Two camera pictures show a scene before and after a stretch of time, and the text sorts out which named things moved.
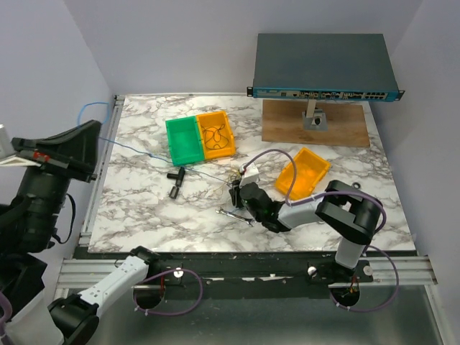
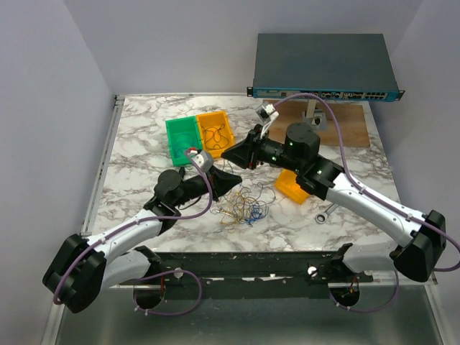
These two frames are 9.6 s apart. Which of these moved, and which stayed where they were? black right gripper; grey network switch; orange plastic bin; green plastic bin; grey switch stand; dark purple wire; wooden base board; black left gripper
Moved: black left gripper; black right gripper
Stayed: orange plastic bin; dark purple wire; grey network switch; wooden base board; green plastic bin; grey switch stand
